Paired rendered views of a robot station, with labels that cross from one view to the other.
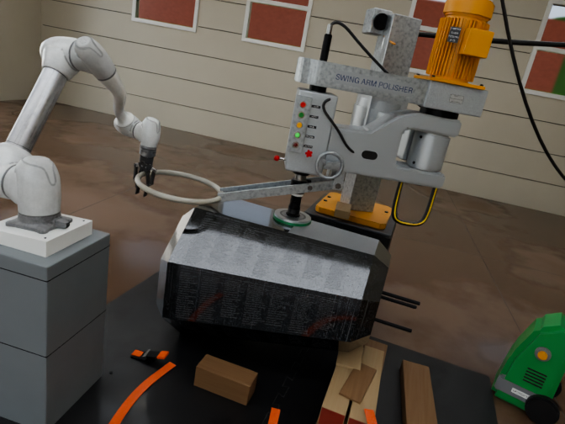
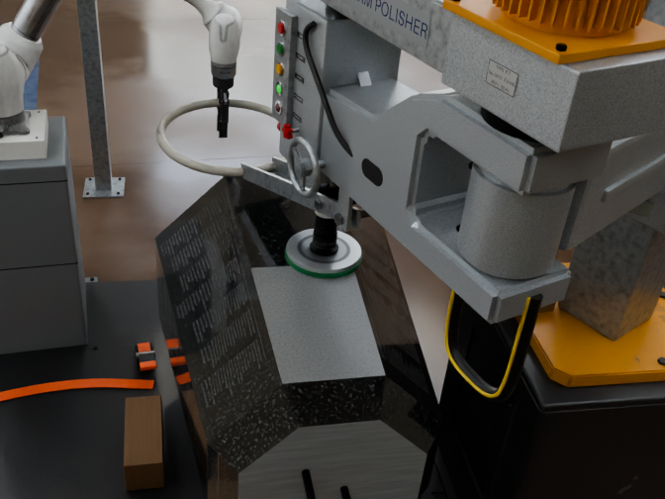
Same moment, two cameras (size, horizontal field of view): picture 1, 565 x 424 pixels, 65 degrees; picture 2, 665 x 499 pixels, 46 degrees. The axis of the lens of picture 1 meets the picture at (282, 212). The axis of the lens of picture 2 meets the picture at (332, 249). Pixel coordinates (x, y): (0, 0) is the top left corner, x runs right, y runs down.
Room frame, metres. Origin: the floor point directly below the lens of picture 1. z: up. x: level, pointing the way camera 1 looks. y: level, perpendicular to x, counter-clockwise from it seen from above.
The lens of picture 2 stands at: (1.53, -1.69, 2.08)
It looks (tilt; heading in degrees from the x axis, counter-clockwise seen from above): 34 degrees down; 61
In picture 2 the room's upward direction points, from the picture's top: 6 degrees clockwise
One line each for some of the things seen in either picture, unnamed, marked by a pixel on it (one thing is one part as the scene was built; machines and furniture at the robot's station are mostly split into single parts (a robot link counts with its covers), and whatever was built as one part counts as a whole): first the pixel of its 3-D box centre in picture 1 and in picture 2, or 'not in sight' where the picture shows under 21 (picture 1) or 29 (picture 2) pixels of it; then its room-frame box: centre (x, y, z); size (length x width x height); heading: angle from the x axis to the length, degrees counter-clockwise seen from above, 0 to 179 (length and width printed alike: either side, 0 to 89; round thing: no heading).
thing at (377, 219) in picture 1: (355, 209); (602, 316); (3.07, -0.51, 0.76); 0.49 x 0.49 x 0.05; 74
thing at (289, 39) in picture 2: (298, 124); (285, 68); (2.28, 0.00, 1.38); 0.08 x 0.03 x 0.28; 94
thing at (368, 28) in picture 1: (377, 22); not in sight; (3.12, -0.37, 2.00); 0.20 x 0.18 x 0.15; 164
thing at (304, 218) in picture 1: (293, 215); (324, 249); (2.40, -0.06, 0.85); 0.21 x 0.21 x 0.01
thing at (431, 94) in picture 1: (385, 89); (439, 18); (2.43, -0.41, 1.62); 0.96 x 0.25 x 0.17; 94
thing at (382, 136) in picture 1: (379, 149); (424, 168); (2.42, -0.45, 1.31); 0.74 x 0.23 x 0.49; 94
